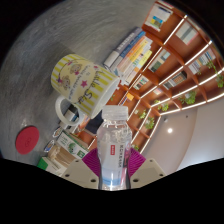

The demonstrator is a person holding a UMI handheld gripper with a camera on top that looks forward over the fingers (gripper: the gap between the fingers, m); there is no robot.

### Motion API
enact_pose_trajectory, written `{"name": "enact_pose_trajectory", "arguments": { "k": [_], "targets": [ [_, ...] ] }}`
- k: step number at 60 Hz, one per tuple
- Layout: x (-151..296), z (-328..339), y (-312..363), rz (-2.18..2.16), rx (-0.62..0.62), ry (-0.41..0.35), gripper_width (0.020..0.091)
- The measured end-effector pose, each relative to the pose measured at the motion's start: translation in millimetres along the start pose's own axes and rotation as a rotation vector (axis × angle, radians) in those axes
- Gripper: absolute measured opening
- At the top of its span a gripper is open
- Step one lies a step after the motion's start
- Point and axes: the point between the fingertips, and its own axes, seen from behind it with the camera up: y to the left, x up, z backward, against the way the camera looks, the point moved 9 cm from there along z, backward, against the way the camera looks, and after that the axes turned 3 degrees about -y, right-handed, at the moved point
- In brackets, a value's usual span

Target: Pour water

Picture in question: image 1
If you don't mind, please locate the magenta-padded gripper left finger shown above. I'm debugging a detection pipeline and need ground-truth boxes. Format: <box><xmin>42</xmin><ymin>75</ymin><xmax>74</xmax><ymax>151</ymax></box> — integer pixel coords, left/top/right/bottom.
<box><xmin>62</xmin><ymin>147</ymin><xmax>101</xmax><ymax>190</ymax></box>

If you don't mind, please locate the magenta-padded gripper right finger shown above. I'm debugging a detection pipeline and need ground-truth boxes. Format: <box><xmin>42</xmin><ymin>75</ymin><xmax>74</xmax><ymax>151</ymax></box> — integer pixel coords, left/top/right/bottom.
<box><xmin>128</xmin><ymin>147</ymin><xmax>167</xmax><ymax>190</ymax></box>

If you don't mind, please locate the clear plastic water bottle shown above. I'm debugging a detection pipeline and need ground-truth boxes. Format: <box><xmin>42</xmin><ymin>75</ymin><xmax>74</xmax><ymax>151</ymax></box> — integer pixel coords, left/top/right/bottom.
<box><xmin>96</xmin><ymin>105</ymin><xmax>133</xmax><ymax>192</ymax></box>

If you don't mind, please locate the tall white green carton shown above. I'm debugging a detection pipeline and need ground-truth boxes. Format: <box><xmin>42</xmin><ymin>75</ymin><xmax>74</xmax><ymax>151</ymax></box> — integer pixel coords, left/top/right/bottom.
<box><xmin>55</xmin><ymin>129</ymin><xmax>89</xmax><ymax>160</ymax></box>

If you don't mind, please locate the dark book stack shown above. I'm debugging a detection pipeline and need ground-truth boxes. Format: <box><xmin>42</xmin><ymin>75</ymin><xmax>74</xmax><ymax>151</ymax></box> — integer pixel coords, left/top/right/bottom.
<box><xmin>59</xmin><ymin>103</ymin><xmax>91</xmax><ymax>134</ymax></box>

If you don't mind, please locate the flat round red coaster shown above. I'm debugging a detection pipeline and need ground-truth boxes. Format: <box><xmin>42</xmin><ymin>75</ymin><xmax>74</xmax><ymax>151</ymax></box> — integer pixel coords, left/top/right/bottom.
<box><xmin>14</xmin><ymin>125</ymin><xmax>40</xmax><ymax>155</ymax></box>

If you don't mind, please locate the yellow striped cartoon mug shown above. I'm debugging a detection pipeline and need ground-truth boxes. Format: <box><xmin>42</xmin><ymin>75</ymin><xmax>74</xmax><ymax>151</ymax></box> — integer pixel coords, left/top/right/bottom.
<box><xmin>50</xmin><ymin>53</ymin><xmax>121</xmax><ymax>128</ymax></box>

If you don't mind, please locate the wooden shelf unit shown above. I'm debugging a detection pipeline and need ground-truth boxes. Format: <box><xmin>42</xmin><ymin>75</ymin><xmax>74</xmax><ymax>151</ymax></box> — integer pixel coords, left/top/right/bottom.
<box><xmin>76</xmin><ymin>0</ymin><xmax>224</xmax><ymax>158</ymax></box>

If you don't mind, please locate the colourful book stack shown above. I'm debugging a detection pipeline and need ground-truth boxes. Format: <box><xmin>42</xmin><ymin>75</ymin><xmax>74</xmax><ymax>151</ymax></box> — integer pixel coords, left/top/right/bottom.
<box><xmin>103</xmin><ymin>26</ymin><xmax>154</xmax><ymax>87</ymax></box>

